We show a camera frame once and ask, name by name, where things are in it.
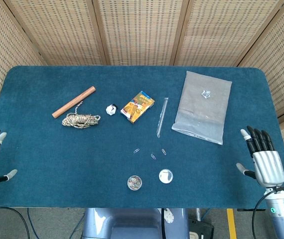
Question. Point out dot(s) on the silver paperclip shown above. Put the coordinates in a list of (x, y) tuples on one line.
[(153, 156), (136, 150), (164, 151)]

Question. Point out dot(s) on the blue-grey robot torso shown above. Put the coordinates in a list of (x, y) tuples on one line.
[(132, 224)]

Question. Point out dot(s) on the small patterned sticker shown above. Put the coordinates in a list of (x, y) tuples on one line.
[(206, 94)]

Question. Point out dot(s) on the clear round paperclip container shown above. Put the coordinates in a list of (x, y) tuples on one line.
[(134, 183)]

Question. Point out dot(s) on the blue felt table cover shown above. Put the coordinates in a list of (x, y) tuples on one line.
[(57, 161)]

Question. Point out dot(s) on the black floor box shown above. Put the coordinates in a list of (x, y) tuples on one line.
[(201, 229)]

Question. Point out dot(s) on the woven bamboo folding screen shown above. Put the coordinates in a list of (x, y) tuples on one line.
[(142, 30)]

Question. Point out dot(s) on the clear plastic petri dish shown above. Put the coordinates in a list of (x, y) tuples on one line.
[(166, 176)]

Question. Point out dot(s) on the clear plastic tube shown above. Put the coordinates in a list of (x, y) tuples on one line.
[(162, 117)]

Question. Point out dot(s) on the yellow cardboard box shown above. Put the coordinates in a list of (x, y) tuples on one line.
[(137, 107)]

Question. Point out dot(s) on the wooden dowel stick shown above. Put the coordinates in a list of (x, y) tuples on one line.
[(73, 101)]

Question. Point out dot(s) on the grey plastic zip bag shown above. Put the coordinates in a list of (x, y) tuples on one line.
[(201, 109)]

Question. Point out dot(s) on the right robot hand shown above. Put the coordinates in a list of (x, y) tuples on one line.
[(269, 169)]

